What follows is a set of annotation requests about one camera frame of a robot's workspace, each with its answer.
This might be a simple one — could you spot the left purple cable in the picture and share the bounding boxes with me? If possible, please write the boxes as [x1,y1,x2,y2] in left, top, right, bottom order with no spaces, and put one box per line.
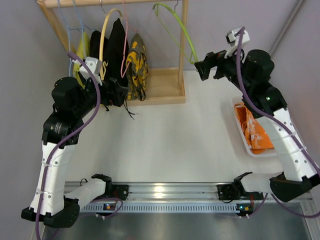
[34,51,124,240]

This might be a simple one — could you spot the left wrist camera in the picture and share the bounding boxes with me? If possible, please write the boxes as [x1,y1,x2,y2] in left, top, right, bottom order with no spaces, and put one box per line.
[79,56,103,86]

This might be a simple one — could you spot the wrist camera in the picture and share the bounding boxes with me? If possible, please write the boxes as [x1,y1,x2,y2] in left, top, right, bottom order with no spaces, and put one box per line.
[79,56,103,86]
[224,27,250,59]

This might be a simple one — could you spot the blue wire hanger left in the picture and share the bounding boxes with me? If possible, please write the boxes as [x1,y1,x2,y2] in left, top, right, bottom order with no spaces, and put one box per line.
[57,0,80,77]

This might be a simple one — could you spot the pink wire hanger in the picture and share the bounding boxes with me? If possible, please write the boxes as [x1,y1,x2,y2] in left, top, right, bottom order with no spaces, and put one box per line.
[120,0,138,78]

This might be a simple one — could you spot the yellow-green trousers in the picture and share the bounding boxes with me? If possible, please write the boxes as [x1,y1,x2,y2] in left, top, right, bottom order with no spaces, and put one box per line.
[72,32,90,88]

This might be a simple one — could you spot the beige wooden hanger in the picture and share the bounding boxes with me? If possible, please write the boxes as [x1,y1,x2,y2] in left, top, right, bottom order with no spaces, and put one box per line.
[98,8,123,81]

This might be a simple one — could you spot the blue wire hanger right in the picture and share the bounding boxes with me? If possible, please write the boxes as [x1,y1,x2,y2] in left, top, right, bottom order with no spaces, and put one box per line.
[71,0,95,58]

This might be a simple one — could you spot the white plastic basket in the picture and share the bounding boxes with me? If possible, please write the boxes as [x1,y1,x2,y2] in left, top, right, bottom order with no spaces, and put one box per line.
[231,96,279,158]

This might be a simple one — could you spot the blue wire hanger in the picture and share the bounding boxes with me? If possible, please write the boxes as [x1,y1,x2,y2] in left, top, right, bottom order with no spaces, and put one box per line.
[57,0,80,77]
[71,0,95,58]

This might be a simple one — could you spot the aluminium mounting rail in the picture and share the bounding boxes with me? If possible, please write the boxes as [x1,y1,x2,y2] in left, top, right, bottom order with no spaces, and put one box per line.
[64,181,313,203]

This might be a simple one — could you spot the orange white patterned trousers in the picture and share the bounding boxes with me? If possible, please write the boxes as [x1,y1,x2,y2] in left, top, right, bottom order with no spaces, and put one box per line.
[233,102,275,155]

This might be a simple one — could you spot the wooden clothes rack frame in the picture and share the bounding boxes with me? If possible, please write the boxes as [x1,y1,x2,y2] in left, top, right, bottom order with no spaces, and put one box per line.
[36,0,191,106]

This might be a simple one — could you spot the slotted cable duct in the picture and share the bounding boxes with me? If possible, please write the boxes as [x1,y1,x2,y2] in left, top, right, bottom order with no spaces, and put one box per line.
[80,202,253,214]

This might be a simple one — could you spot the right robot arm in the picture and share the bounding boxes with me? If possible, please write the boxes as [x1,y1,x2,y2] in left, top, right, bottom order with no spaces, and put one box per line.
[194,49,320,203]

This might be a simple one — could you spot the green plastic hanger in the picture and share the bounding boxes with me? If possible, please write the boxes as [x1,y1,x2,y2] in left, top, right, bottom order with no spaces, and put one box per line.
[152,0,199,65]

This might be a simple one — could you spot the camouflage trousers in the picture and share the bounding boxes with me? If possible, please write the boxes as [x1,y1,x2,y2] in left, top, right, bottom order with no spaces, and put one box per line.
[126,33,149,101]

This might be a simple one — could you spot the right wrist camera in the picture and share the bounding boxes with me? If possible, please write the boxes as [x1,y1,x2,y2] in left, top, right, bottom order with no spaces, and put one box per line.
[224,27,250,59]

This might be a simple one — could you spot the black trousers on wooden hanger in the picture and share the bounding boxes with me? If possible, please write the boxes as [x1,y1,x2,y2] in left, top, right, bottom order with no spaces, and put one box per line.
[103,18,128,87]

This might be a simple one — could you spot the black trousers on blue hanger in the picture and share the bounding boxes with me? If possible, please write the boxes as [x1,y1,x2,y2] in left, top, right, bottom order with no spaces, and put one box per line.
[89,30,109,63]

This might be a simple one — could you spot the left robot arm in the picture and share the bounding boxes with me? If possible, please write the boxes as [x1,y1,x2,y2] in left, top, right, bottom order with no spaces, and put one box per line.
[21,76,129,229]

